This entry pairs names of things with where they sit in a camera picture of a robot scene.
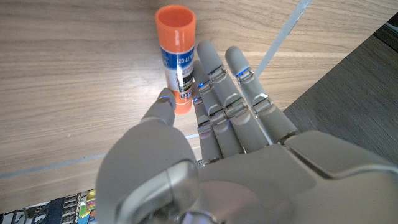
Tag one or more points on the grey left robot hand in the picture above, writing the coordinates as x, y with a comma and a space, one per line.
248, 180

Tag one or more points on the colourful printed box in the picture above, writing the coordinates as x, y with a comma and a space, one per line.
62, 208

